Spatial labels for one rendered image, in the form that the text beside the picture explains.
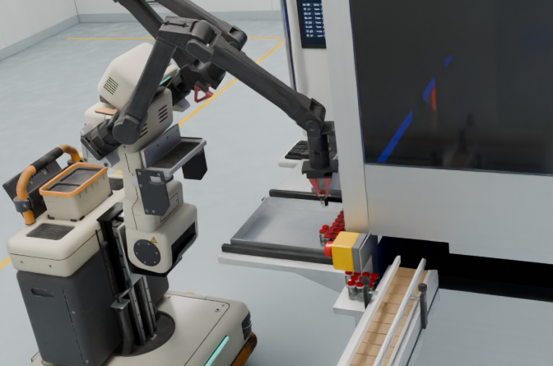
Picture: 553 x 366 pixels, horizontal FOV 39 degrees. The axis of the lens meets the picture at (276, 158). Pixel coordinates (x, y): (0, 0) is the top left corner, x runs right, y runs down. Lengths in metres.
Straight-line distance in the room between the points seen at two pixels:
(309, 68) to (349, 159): 1.15
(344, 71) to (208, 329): 1.46
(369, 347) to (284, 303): 1.83
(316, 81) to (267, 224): 0.83
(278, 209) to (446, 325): 0.67
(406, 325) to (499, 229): 0.31
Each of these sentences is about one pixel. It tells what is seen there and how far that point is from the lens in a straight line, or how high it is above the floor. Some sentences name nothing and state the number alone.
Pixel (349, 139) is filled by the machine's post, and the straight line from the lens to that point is 1.89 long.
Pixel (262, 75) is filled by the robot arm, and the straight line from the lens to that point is 2.09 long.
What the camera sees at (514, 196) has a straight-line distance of 1.86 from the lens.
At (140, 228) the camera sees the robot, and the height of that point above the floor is 0.82.
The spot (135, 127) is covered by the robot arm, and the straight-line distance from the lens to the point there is 2.26.
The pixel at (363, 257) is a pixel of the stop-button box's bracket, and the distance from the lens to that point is 1.95.
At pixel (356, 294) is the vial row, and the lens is 2.00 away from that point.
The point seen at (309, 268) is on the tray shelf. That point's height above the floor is 0.88.
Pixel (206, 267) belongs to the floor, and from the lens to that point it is 3.92.
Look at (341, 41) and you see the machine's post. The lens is 1.81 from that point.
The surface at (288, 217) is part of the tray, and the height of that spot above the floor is 0.88.
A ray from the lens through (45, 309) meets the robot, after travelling 2.86.
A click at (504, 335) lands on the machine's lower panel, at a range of 2.07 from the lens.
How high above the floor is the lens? 2.03
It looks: 24 degrees down
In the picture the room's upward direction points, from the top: 8 degrees counter-clockwise
